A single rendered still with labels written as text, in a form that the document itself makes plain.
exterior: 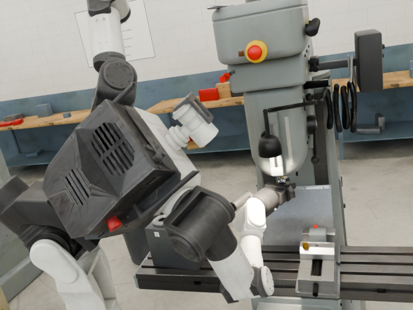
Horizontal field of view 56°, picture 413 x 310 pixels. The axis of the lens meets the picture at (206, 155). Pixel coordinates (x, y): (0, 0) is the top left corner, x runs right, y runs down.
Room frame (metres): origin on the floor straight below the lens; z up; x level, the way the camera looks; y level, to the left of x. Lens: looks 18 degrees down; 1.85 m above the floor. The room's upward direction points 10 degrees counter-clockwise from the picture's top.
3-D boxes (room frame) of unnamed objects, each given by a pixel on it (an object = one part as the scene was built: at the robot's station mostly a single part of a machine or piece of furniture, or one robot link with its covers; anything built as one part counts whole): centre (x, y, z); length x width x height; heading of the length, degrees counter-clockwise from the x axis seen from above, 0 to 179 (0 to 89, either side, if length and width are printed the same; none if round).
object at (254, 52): (1.07, -0.18, 1.76); 0.04 x 0.03 x 0.04; 70
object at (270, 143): (1.13, -0.20, 1.47); 0.07 x 0.07 x 0.06
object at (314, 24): (1.29, -0.41, 1.79); 0.45 x 0.04 x 0.04; 160
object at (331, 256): (1.22, -0.34, 1.00); 0.12 x 0.06 x 0.04; 68
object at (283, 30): (1.32, -0.27, 1.81); 0.47 x 0.26 x 0.16; 160
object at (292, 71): (1.35, -0.28, 1.68); 0.34 x 0.24 x 0.10; 160
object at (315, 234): (1.27, -0.36, 1.02); 0.06 x 0.05 x 0.06; 68
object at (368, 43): (1.48, -0.68, 1.62); 0.20 x 0.09 x 0.21; 160
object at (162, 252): (1.46, 0.19, 1.01); 0.22 x 0.12 x 0.20; 62
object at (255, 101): (1.31, -0.27, 1.47); 0.21 x 0.19 x 0.32; 70
